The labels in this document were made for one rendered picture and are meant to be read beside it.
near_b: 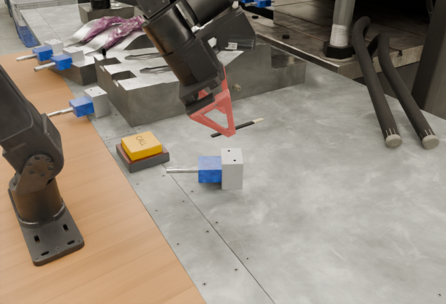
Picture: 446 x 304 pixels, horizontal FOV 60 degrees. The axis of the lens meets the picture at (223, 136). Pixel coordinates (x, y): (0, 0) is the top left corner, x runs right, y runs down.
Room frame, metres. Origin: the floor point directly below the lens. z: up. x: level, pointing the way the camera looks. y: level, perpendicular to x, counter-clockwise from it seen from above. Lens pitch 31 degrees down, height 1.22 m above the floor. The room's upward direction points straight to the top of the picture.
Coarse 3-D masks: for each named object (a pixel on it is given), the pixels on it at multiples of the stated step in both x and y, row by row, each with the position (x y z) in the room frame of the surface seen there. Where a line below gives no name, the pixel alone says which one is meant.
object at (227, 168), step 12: (204, 156) 0.57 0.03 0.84; (216, 156) 0.57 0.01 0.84; (228, 156) 0.55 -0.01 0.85; (240, 156) 0.55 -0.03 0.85; (168, 168) 0.55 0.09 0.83; (180, 168) 0.55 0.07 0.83; (192, 168) 0.55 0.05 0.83; (204, 168) 0.54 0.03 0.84; (216, 168) 0.54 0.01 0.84; (228, 168) 0.53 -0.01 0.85; (240, 168) 0.53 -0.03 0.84; (204, 180) 0.53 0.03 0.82; (216, 180) 0.53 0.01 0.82; (228, 180) 0.53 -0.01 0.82; (240, 180) 0.53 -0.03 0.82
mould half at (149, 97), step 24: (144, 48) 1.04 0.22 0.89; (264, 48) 0.93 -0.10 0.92; (96, 72) 0.97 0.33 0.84; (168, 72) 0.86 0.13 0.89; (240, 72) 0.89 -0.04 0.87; (264, 72) 0.93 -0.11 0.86; (288, 72) 0.97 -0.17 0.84; (120, 96) 0.79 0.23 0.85; (144, 96) 0.77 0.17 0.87; (168, 96) 0.80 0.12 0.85; (240, 96) 0.90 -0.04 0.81; (144, 120) 0.76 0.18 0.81
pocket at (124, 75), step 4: (116, 72) 0.85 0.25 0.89; (120, 72) 0.85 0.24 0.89; (124, 72) 0.86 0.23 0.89; (128, 72) 0.86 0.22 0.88; (132, 72) 0.85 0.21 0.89; (112, 76) 0.84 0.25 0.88; (116, 76) 0.85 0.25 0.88; (120, 76) 0.85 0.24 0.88; (124, 76) 0.86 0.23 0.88; (128, 76) 0.86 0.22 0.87; (132, 76) 0.85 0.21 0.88; (136, 76) 0.83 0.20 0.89; (112, 80) 0.84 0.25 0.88; (116, 80) 0.85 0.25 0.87; (116, 84) 0.81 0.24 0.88
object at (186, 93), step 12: (192, 36) 0.54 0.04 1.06; (180, 48) 0.52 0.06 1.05; (168, 60) 0.53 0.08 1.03; (180, 60) 0.52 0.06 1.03; (180, 72) 0.53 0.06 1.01; (216, 72) 0.52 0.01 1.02; (180, 84) 0.55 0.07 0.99; (192, 84) 0.52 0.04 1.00; (204, 84) 0.50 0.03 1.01; (216, 84) 0.50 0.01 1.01; (180, 96) 0.51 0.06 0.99; (192, 96) 0.50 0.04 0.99
